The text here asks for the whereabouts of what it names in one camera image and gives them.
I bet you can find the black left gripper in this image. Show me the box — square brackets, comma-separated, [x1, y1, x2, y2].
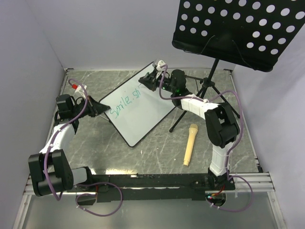
[71, 95, 110, 119]

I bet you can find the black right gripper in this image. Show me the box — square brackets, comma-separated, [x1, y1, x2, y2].
[138, 71, 176, 94]

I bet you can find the white whiteboard with black frame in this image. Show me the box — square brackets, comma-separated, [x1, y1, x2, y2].
[100, 63, 175, 147]

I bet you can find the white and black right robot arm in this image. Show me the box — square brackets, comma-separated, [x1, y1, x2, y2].
[138, 68, 243, 190]

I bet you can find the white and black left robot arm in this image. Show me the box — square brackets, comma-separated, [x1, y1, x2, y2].
[28, 94, 110, 197]

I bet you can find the beige microphone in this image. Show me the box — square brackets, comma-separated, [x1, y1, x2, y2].
[183, 124, 198, 166]

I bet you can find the black perforated music stand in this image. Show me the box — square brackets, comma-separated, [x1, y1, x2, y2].
[168, 0, 305, 133]

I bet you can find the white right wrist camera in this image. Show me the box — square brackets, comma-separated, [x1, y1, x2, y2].
[153, 60, 166, 77]

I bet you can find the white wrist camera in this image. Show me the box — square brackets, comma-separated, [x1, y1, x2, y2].
[71, 84, 87, 98]
[153, 60, 166, 77]

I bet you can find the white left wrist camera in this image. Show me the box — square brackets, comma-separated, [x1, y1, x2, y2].
[71, 84, 87, 98]

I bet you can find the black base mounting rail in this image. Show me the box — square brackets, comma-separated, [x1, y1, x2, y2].
[69, 173, 235, 203]

